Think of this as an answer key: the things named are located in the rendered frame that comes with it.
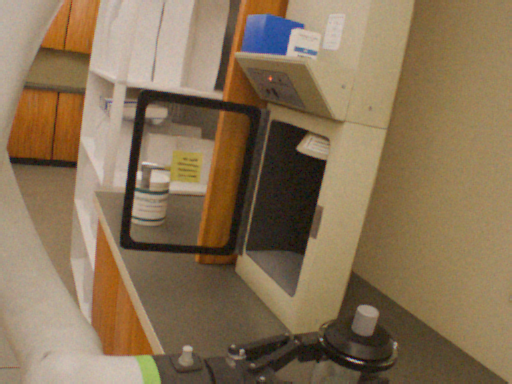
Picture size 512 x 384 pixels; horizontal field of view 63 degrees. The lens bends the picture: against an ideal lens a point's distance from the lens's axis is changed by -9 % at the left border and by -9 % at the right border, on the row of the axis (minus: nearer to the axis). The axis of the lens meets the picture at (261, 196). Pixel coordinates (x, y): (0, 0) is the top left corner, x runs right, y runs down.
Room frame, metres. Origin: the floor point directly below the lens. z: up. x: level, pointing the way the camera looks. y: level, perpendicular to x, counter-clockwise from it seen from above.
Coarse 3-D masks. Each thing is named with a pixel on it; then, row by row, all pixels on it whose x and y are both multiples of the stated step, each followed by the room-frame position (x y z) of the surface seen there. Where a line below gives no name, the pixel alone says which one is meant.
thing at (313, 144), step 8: (312, 136) 1.00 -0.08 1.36; (320, 136) 0.99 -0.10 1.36; (304, 144) 1.01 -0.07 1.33; (312, 144) 0.99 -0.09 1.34; (320, 144) 0.98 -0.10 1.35; (328, 144) 0.97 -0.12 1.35; (304, 152) 0.99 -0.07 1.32; (312, 152) 0.98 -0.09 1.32; (320, 152) 0.97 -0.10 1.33; (328, 152) 0.96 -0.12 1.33
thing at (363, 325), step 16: (336, 320) 0.52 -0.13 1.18; (352, 320) 0.53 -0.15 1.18; (368, 320) 0.49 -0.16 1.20; (336, 336) 0.48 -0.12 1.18; (352, 336) 0.48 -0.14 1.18; (368, 336) 0.49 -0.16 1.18; (384, 336) 0.50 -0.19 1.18; (352, 352) 0.46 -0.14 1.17; (368, 352) 0.46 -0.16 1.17; (384, 352) 0.47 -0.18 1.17
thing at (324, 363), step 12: (324, 324) 0.53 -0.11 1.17; (324, 336) 0.50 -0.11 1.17; (336, 348) 0.47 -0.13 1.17; (396, 348) 0.50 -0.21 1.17; (324, 360) 0.48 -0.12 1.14; (348, 360) 0.45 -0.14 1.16; (360, 360) 0.45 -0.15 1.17; (372, 360) 0.46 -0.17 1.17; (384, 360) 0.46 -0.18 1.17; (324, 372) 0.48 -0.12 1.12; (336, 372) 0.47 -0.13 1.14; (348, 372) 0.46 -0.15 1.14; (360, 372) 0.46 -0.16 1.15; (372, 372) 0.45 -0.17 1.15; (384, 372) 0.48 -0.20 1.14
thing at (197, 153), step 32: (160, 128) 1.04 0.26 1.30; (192, 128) 1.07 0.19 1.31; (224, 128) 1.10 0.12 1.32; (128, 160) 1.01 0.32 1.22; (160, 160) 1.04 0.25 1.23; (192, 160) 1.07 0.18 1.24; (224, 160) 1.10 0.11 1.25; (160, 192) 1.05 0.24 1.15; (192, 192) 1.08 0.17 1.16; (224, 192) 1.11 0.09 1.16; (160, 224) 1.05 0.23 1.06; (192, 224) 1.08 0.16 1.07; (224, 224) 1.11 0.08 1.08
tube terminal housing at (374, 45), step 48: (288, 0) 1.15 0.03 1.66; (336, 0) 0.97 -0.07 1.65; (384, 0) 0.89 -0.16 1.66; (384, 48) 0.90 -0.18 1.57; (384, 96) 0.91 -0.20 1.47; (336, 144) 0.88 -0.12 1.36; (384, 144) 1.10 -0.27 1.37; (336, 192) 0.88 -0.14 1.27; (336, 240) 0.90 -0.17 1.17; (336, 288) 0.91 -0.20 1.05
